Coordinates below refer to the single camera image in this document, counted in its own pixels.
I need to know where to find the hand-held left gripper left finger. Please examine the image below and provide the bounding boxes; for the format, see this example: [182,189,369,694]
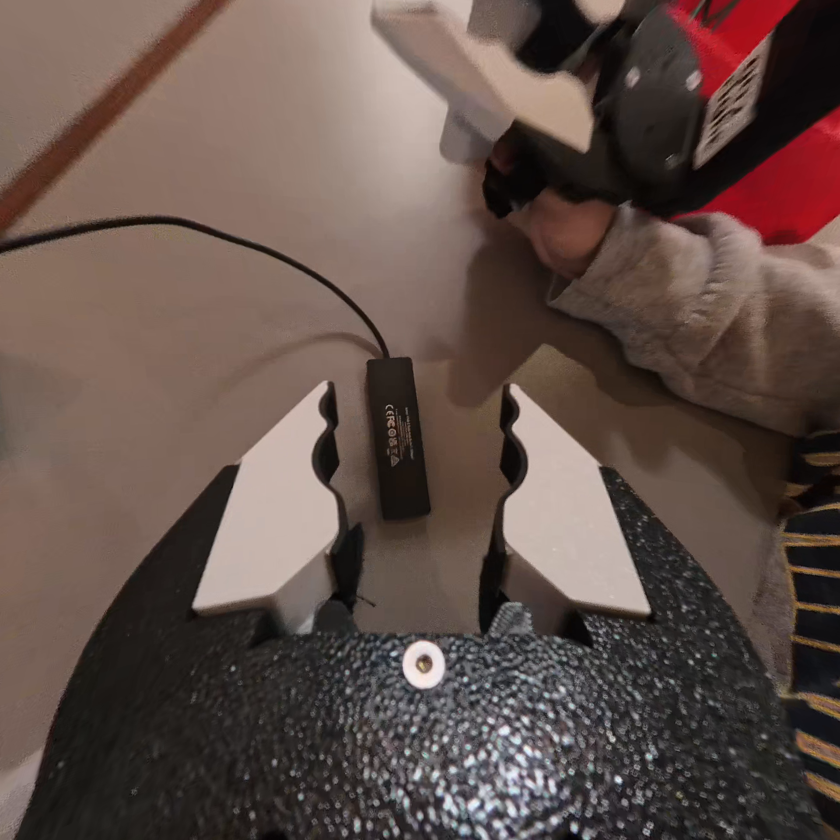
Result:
[192,381,365,636]

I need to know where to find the person's right forearm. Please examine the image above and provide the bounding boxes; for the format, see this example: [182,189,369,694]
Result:
[546,209,840,437]

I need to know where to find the black hub cable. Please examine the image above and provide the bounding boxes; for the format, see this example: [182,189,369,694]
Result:
[0,215,391,361]

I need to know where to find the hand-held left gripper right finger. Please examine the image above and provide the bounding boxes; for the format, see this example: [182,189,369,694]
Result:
[479,384,653,636]

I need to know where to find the red plastic bin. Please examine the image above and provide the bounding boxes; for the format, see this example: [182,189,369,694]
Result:
[664,0,840,247]

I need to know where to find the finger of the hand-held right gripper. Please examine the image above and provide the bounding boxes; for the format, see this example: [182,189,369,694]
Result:
[369,0,597,157]
[467,0,547,42]

